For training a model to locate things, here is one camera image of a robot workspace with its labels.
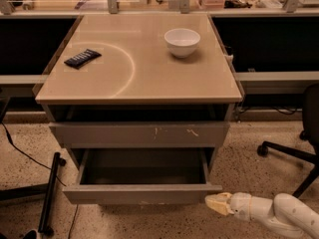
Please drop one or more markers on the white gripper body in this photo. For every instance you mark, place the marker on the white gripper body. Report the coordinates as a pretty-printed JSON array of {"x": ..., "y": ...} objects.
[{"x": 240, "y": 205}]

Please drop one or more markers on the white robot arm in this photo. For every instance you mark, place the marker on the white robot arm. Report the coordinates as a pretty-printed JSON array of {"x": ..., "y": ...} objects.
[{"x": 285, "y": 214}]

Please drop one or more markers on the dark blue snack bar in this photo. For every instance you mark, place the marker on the dark blue snack bar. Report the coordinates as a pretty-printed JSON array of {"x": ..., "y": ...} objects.
[{"x": 81, "y": 59}]

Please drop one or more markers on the grey top drawer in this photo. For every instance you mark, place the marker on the grey top drawer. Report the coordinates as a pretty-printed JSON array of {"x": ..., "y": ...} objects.
[{"x": 139, "y": 134}]

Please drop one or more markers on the white ceramic bowl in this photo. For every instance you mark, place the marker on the white ceramic bowl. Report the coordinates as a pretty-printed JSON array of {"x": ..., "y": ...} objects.
[{"x": 181, "y": 42}]

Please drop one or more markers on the grey drawer cabinet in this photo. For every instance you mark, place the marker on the grey drawer cabinet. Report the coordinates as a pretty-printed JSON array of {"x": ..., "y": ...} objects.
[{"x": 137, "y": 79}]

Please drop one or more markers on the black rolling stand base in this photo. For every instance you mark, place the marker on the black rolling stand base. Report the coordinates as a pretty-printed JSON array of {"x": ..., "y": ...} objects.
[{"x": 27, "y": 192}]

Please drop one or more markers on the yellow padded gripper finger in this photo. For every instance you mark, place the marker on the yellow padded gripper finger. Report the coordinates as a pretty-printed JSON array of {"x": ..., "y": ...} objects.
[{"x": 220, "y": 203}]

